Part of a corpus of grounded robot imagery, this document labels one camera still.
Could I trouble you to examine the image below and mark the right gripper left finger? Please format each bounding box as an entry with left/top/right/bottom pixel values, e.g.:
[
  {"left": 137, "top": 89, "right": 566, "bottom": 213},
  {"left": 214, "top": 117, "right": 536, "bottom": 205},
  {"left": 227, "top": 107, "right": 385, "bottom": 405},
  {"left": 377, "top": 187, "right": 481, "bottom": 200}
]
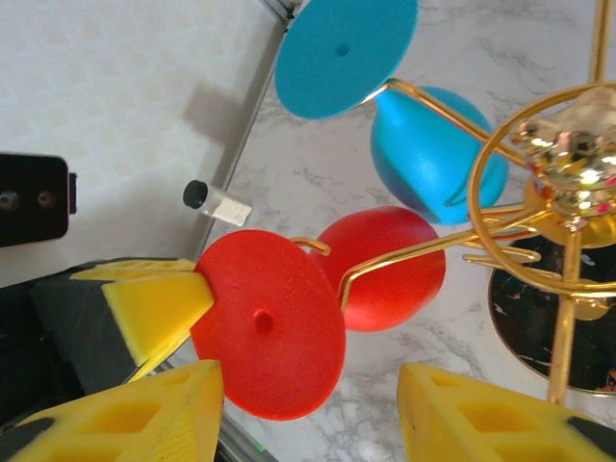
[{"left": 0, "top": 359, "right": 226, "bottom": 462}]

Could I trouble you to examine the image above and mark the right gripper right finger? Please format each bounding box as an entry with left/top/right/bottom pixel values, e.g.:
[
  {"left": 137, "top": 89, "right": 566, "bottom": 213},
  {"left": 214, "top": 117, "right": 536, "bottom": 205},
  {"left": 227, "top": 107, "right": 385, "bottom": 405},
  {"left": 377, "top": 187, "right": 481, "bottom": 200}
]
[{"left": 398, "top": 362, "right": 616, "bottom": 462}]

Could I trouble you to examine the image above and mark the red plastic wine glass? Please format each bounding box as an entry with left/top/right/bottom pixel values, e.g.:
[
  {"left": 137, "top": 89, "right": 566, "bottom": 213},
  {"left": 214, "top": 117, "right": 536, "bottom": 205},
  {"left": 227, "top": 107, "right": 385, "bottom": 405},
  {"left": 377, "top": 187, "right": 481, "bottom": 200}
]
[{"left": 191, "top": 205, "right": 448, "bottom": 421}]

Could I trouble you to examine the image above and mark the blue plastic wine glass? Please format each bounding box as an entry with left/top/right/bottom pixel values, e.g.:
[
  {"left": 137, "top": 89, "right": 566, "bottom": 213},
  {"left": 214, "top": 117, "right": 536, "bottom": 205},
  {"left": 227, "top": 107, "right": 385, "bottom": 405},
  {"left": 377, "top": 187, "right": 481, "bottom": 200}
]
[{"left": 273, "top": 0, "right": 510, "bottom": 226}]

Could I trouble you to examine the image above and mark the small bottle with black cap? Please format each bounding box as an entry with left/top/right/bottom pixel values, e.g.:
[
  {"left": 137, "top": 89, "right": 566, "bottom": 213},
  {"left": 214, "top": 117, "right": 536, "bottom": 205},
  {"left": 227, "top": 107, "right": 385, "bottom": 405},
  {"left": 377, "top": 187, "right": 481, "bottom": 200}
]
[{"left": 182, "top": 179, "right": 253, "bottom": 227}]

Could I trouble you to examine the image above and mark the aluminium table side rail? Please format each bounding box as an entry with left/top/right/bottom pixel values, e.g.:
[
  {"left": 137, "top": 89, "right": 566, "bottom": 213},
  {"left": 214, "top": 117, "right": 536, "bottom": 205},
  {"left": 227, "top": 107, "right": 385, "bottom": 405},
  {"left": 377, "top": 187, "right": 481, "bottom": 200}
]
[{"left": 192, "top": 9, "right": 295, "bottom": 462}]

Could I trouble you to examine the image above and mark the gold wire wine glass rack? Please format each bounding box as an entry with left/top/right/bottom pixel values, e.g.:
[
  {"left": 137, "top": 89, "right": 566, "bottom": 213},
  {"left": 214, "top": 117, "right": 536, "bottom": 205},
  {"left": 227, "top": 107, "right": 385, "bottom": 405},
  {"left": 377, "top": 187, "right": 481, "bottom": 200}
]
[{"left": 290, "top": 0, "right": 616, "bottom": 405}]

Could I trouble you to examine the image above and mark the aluminium frame post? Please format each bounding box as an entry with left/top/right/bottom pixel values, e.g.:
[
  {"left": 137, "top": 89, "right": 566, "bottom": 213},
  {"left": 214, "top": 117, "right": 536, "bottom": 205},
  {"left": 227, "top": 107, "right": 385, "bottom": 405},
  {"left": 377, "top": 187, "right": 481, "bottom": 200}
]
[{"left": 262, "top": 0, "right": 303, "bottom": 21}]

